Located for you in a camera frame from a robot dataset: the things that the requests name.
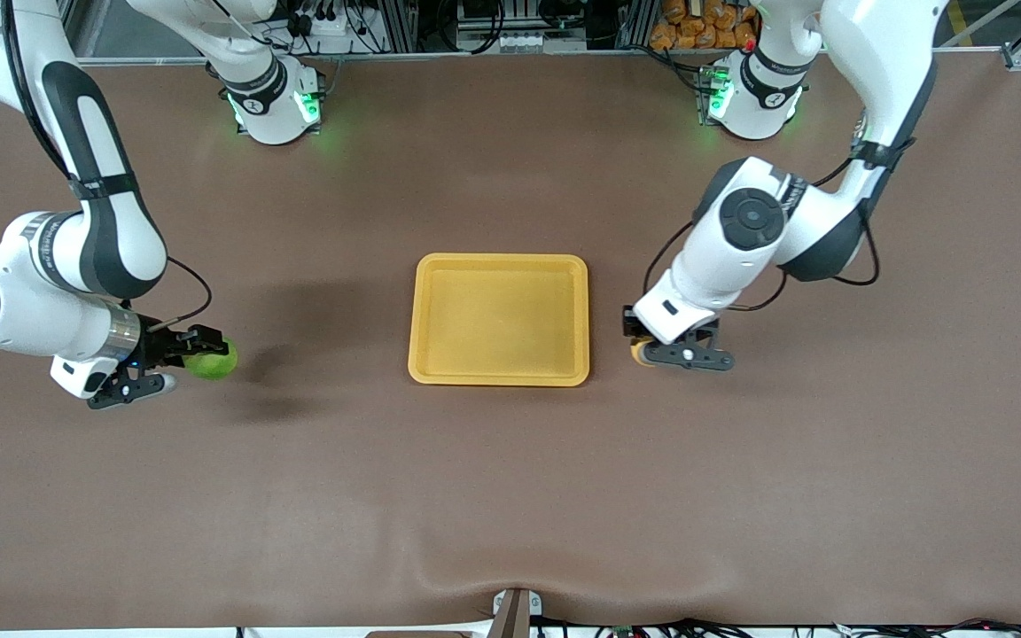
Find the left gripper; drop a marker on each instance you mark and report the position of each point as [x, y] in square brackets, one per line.
[628, 322]

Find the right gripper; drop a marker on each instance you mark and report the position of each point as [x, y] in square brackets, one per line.
[159, 346]

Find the yellow potato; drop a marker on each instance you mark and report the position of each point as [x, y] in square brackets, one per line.
[641, 353]

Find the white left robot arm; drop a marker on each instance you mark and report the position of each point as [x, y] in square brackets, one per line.
[723, 257]

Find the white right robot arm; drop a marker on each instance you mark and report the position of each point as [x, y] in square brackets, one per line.
[32, 301]

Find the yellow plastic tray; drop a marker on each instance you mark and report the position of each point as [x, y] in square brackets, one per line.
[499, 323]

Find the brown table mat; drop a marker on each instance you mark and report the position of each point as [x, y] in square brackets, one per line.
[510, 487]

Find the bag of orange snacks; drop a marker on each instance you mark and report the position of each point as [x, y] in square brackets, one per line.
[701, 25]

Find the white power strip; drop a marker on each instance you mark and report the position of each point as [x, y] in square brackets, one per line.
[324, 25]

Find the aluminium frame rail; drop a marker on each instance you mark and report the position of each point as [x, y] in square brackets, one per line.
[510, 55]

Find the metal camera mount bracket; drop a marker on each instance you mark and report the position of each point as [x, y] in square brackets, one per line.
[515, 613]

